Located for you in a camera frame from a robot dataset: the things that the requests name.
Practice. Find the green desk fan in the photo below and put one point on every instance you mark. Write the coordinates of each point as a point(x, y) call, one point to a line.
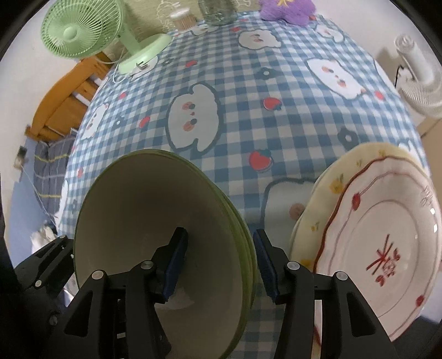
point(81, 29)

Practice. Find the glass jar with black lid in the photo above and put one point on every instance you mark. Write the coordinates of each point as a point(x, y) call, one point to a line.
point(218, 12)

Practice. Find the purple plush bunny toy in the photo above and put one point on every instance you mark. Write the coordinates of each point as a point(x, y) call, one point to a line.
point(296, 12)

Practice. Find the white plate with red rim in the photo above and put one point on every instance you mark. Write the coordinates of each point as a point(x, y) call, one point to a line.
point(385, 234)

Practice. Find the green cartoon wall mat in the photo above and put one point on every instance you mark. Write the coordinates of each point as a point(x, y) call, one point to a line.
point(150, 17)

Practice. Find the orange wooden bed headboard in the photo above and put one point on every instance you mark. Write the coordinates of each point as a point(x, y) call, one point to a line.
point(60, 111)

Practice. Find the white desk fan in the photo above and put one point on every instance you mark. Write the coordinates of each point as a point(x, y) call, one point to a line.
point(422, 88)

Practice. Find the white crumpled cloth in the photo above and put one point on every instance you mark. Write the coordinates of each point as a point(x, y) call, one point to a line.
point(41, 238)

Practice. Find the blue checkered tablecloth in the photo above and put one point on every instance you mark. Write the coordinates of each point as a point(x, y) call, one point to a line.
point(262, 108)

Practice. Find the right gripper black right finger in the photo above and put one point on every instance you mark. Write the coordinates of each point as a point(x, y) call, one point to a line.
point(350, 328)

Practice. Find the floral bowl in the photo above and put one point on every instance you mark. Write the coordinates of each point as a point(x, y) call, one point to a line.
point(133, 208)

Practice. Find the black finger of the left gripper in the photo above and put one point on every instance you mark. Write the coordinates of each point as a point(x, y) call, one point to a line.
point(43, 301)

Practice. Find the cotton swab container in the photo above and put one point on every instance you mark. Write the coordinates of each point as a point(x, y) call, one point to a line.
point(183, 19)

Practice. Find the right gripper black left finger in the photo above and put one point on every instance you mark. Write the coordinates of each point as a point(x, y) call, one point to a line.
point(114, 316)

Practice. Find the grey plaid pillow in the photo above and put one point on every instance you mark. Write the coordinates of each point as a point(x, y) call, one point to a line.
point(50, 168)

